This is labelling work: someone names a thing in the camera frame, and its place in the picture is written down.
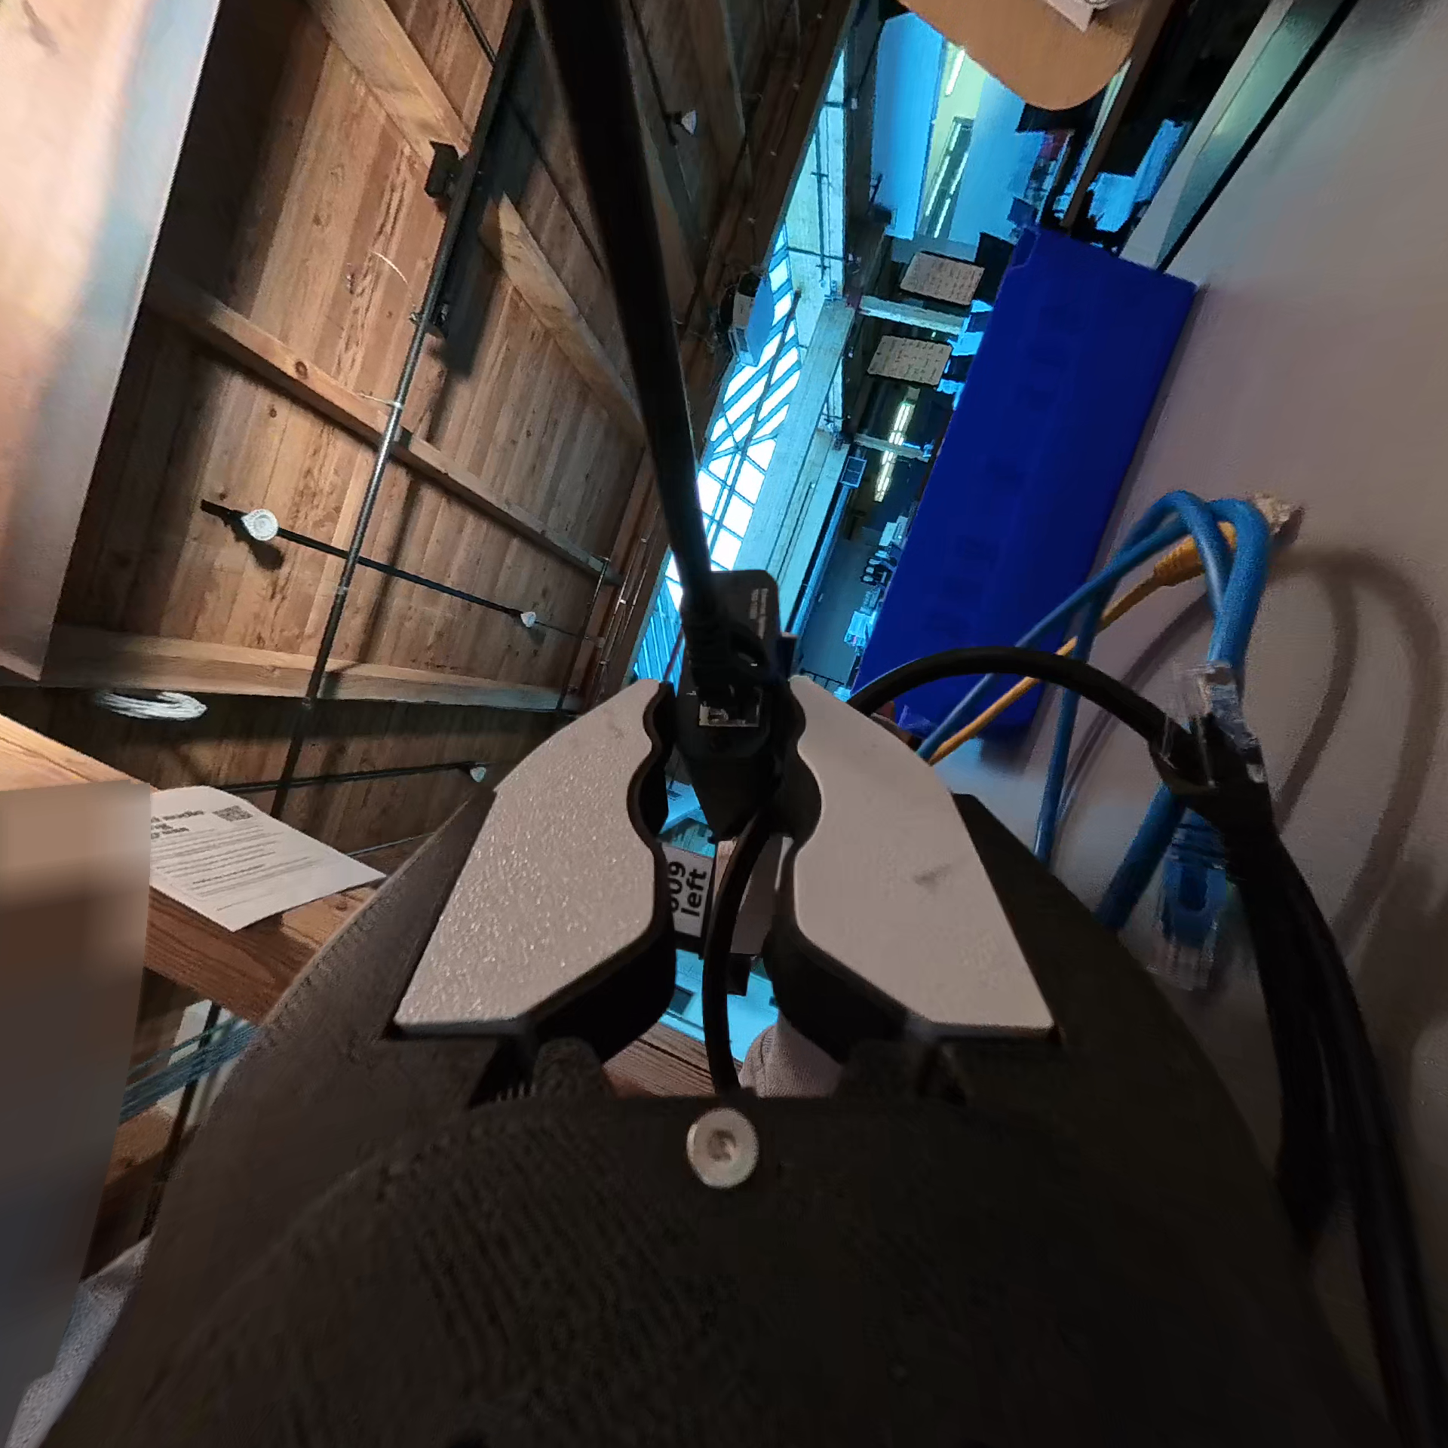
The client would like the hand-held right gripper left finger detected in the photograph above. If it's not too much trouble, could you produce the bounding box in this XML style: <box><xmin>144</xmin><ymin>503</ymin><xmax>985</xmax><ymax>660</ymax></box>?
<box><xmin>393</xmin><ymin>676</ymin><xmax>681</xmax><ymax>1043</ymax></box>

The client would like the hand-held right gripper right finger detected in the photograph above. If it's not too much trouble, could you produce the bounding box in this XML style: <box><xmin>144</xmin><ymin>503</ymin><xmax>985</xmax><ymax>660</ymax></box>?
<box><xmin>764</xmin><ymin>675</ymin><xmax>1059</xmax><ymax>1046</ymax></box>

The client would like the black network splitter box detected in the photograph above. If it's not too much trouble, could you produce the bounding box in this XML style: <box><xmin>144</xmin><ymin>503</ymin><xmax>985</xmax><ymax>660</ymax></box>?
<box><xmin>675</xmin><ymin>571</ymin><xmax>800</xmax><ymax>845</ymax></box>

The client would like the yellow network cable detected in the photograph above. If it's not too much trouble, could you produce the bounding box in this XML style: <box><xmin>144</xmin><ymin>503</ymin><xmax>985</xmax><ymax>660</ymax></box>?
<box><xmin>928</xmin><ymin>522</ymin><xmax>1246</xmax><ymax>765</ymax></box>

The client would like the blue network cable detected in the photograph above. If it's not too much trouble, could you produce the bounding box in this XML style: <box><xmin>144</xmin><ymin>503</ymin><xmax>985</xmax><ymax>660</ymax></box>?
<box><xmin>922</xmin><ymin>489</ymin><xmax>1304</xmax><ymax>997</ymax></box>

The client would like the black network cable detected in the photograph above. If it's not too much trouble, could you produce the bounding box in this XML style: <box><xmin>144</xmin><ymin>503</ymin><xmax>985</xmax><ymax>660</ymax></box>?
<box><xmin>531</xmin><ymin>0</ymin><xmax>1448</xmax><ymax>1448</ymax></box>

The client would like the grey desk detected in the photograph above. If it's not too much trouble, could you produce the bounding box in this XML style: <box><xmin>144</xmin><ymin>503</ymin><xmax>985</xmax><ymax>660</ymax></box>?
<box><xmin>905</xmin><ymin>0</ymin><xmax>1448</xmax><ymax>1448</ymax></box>

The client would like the white paper sheet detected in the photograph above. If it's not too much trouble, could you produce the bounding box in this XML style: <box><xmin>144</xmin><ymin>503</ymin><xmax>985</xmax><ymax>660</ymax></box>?
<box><xmin>147</xmin><ymin>786</ymin><xmax>387</xmax><ymax>933</ymax></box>

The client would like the large grid window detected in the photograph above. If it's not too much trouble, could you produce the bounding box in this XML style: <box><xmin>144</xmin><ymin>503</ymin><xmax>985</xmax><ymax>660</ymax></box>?
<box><xmin>634</xmin><ymin>254</ymin><xmax>810</xmax><ymax>681</ymax></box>

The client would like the blue plastic bin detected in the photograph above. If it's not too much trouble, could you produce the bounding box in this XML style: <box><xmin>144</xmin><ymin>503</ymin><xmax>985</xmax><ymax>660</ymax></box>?
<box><xmin>854</xmin><ymin>227</ymin><xmax>1200</xmax><ymax>743</ymax></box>

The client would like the person's grey sweater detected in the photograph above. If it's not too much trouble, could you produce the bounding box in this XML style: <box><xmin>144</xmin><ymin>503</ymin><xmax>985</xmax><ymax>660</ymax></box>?
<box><xmin>0</xmin><ymin>1239</ymin><xmax>127</xmax><ymax>1448</ymax></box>

